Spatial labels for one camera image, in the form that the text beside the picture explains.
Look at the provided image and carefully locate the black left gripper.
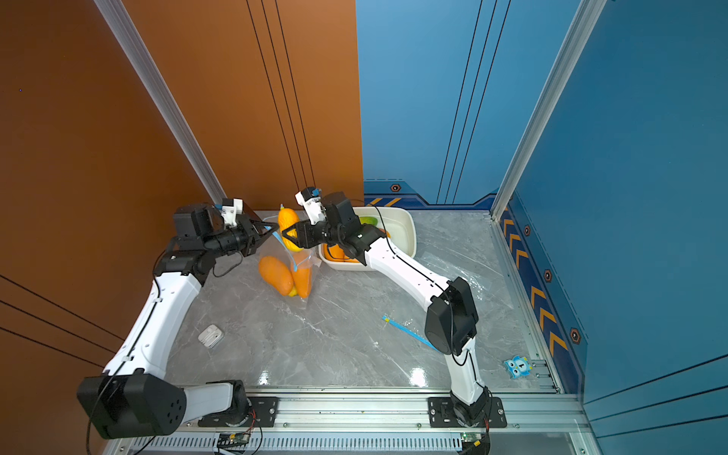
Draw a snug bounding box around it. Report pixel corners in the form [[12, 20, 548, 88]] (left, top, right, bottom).
[[203, 216, 278, 262]]

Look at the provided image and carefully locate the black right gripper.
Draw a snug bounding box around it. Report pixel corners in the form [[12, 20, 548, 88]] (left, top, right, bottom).
[[281, 216, 347, 250]]

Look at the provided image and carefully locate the yellow orange mango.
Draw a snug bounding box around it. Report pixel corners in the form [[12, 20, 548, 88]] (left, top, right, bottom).
[[278, 206, 303, 253]]

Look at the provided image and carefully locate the clear zip-top bag blue zipper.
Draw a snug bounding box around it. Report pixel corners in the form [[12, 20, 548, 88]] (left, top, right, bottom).
[[258, 205, 322, 308]]

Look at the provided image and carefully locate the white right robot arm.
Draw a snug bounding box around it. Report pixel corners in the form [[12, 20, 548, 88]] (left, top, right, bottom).
[[281, 187, 493, 427]]

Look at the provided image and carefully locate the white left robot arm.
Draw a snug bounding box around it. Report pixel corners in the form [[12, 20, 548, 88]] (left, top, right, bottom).
[[77, 205, 278, 440]]

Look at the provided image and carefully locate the green yellow mango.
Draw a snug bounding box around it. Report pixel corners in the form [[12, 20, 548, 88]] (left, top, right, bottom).
[[359, 216, 379, 227]]

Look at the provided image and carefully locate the spare clear zip-top bag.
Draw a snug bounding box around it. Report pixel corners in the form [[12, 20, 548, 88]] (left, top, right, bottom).
[[375, 252, 518, 355]]

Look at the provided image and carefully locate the white fruit bowl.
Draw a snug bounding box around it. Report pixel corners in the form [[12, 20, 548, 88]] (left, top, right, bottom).
[[317, 206, 417, 272]]

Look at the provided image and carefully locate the white earbuds case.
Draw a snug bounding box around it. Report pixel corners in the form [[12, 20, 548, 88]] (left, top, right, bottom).
[[198, 324, 225, 349]]

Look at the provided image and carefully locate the green circuit board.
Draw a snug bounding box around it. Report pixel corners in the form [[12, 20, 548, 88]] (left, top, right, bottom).
[[216, 432, 250, 450]]

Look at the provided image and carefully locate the small blue owl toy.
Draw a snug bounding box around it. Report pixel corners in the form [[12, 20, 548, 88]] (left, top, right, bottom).
[[504, 356, 533, 379]]

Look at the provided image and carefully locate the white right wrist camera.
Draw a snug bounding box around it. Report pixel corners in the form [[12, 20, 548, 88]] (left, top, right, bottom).
[[295, 187, 326, 225]]

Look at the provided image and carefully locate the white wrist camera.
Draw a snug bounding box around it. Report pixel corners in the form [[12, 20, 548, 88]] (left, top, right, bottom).
[[219, 198, 244, 228], [295, 187, 326, 225]]

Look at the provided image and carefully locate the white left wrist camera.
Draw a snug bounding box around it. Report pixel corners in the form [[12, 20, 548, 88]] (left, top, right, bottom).
[[219, 198, 244, 228]]

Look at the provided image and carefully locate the aluminium front rail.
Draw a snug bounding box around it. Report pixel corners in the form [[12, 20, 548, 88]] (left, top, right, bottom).
[[104, 389, 600, 454]]

